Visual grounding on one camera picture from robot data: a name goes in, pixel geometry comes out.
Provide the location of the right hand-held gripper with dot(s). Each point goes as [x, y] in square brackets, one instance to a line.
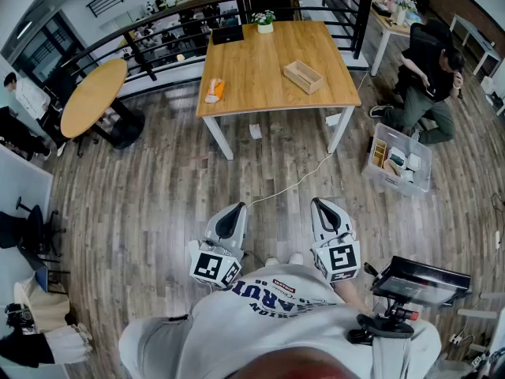
[341, 259]

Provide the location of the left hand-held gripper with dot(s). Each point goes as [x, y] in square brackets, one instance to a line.
[209, 265]

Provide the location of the orange snack packet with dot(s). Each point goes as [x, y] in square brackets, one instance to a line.
[215, 91]

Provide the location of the person's right forearm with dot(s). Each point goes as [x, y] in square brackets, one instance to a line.
[349, 294]

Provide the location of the black rectangular box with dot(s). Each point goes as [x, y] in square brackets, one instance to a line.
[228, 35]

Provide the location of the person's white shoe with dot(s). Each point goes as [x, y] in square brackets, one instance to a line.
[296, 258]
[272, 261]

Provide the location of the round wooden lid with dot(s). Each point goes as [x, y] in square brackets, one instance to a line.
[391, 168]

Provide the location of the wooden divided organizer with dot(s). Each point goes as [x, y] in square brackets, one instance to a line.
[379, 152]

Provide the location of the clear plastic storage bin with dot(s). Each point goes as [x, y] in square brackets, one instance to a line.
[420, 182]

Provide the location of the person's grey printed shirt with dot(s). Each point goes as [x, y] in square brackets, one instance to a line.
[268, 330]

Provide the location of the white square container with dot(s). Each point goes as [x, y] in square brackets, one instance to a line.
[414, 162]

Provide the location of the black monitor screen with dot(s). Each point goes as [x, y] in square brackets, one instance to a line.
[426, 282]

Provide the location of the square wooden table white legs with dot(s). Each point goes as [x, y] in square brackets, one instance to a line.
[256, 77]

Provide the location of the white power strip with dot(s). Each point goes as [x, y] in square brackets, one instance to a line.
[456, 340]

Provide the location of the round wooden table black base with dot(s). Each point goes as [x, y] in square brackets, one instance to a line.
[90, 97]

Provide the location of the beige ribbed side table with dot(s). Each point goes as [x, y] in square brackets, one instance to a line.
[39, 302]

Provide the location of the black metal railing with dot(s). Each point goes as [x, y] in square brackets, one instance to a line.
[363, 30]

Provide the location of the potted flowers white pot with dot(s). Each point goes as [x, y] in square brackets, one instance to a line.
[265, 28]

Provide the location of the wooden top table white legs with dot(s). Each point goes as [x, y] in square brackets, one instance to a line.
[388, 28]

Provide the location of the pastel flower bouquet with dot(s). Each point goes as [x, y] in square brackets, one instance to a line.
[403, 4]

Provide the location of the white desk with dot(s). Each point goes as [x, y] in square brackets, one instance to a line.
[479, 40]

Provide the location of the black monitor mount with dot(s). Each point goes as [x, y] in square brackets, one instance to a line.
[386, 324]

